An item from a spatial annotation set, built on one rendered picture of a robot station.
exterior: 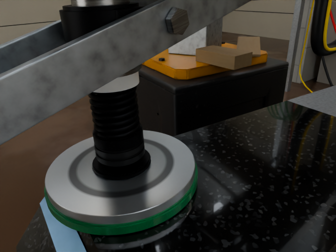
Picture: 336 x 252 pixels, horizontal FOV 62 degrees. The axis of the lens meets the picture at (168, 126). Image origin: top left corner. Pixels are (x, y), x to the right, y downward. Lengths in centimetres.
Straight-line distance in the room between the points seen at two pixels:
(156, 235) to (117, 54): 21
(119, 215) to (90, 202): 4
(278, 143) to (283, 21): 588
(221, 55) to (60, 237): 85
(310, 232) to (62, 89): 31
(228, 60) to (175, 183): 75
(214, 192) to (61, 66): 25
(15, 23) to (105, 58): 610
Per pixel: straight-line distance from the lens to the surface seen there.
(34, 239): 47
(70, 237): 39
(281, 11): 640
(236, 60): 105
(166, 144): 45
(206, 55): 113
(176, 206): 36
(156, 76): 114
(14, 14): 637
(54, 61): 27
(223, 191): 41
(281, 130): 58
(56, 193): 39
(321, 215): 40
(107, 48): 29
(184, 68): 108
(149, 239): 34
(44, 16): 648
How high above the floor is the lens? 106
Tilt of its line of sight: 26 degrees down
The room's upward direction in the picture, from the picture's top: 2 degrees counter-clockwise
